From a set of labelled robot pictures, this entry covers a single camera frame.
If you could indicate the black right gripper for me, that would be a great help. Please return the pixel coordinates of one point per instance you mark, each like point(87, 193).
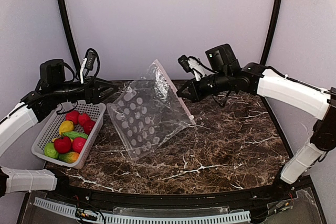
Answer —
point(196, 92)

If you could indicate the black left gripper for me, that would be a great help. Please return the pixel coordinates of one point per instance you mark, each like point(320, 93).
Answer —
point(92, 92)

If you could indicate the clear zip top bag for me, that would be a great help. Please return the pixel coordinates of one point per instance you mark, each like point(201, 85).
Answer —
point(148, 112)

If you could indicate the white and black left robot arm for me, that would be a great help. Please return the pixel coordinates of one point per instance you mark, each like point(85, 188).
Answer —
point(51, 90)

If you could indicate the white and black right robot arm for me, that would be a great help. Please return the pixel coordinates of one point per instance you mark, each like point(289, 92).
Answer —
point(226, 75)

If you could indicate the white plastic basket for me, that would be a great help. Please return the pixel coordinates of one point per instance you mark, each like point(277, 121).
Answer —
point(51, 131)

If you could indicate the red toy fruit right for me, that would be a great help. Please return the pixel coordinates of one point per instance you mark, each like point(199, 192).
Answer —
point(88, 126)

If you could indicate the red toy fruit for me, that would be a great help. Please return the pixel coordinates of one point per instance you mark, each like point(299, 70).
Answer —
point(88, 126)
point(78, 144)

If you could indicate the red toy apple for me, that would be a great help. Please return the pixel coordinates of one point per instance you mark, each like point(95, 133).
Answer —
point(73, 117)

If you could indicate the yellow toy lemon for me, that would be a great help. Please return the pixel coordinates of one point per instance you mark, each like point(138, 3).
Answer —
point(66, 126)

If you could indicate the red toy fruit front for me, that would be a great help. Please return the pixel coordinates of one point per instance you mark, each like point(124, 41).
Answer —
point(78, 144)

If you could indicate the red toy tomato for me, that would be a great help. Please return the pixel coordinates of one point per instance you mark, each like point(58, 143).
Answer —
point(63, 145)

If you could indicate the green orange toy mango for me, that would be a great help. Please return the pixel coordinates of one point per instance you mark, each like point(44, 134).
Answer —
point(69, 157)

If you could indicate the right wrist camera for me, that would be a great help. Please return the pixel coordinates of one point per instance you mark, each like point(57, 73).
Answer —
point(192, 65)

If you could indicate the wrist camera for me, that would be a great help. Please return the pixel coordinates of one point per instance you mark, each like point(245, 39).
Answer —
point(87, 65)
point(192, 65)

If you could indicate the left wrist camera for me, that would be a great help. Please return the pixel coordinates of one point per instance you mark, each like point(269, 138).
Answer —
point(87, 65)

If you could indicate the black front rail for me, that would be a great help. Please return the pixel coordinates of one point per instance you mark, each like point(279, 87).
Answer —
point(127, 186)

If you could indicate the black left frame post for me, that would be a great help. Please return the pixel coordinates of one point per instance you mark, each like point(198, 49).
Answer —
point(68, 33)

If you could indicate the black frame post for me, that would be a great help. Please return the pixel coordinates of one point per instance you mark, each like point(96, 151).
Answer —
point(271, 31)
point(68, 33)

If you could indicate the white slotted cable duct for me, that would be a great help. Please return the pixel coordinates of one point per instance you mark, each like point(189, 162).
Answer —
point(78, 214)

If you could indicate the black right frame post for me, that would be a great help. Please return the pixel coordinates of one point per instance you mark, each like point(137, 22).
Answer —
point(271, 31)

